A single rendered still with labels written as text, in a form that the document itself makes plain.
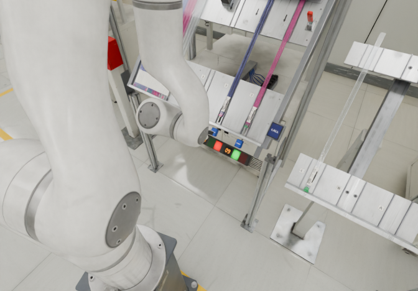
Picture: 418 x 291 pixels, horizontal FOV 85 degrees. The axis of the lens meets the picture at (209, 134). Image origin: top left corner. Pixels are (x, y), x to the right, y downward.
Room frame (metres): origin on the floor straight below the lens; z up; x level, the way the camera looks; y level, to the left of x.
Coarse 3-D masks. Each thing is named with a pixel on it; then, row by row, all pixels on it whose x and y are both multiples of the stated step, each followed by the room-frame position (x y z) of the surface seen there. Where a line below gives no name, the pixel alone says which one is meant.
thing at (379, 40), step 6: (378, 36) 0.66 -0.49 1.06; (378, 42) 0.64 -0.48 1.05; (378, 48) 0.62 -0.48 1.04; (372, 54) 0.61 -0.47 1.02; (366, 60) 0.61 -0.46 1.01; (372, 60) 0.60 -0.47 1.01; (366, 66) 0.59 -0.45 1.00; (366, 72) 0.58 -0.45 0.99; (360, 78) 0.57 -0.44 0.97; (360, 84) 0.55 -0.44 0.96; (354, 90) 0.55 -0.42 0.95; (354, 96) 0.53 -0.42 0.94; (348, 102) 0.52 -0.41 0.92; (348, 108) 0.51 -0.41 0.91; (342, 114) 0.50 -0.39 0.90; (342, 120) 0.48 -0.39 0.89; (336, 126) 0.47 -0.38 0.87; (336, 132) 0.46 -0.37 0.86; (330, 138) 0.45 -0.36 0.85; (330, 144) 0.44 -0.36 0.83; (324, 150) 0.43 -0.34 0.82; (324, 156) 0.41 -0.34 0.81; (318, 162) 0.40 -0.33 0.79; (306, 186) 0.35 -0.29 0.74
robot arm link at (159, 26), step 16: (144, 16) 0.42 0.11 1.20; (160, 16) 0.41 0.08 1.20; (176, 16) 0.43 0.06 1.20; (144, 32) 0.41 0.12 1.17; (160, 32) 0.41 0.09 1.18; (176, 32) 0.43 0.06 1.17; (144, 48) 0.41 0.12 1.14; (160, 48) 0.41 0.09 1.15; (176, 48) 0.42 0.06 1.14; (144, 64) 0.41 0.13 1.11; (160, 64) 0.40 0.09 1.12; (176, 64) 0.41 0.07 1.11; (160, 80) 0.39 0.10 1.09; (176, 80) 0.38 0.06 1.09; (192, 80) 0.40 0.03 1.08; (176, 96) 0.37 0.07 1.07; (192, 96) 0.37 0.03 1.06; (192, 112) 0.35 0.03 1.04; (208, 112) 0.38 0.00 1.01; (176, 128) 0.36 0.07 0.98; (192, 128) 0.34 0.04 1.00; (192, 144) 0.34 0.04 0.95
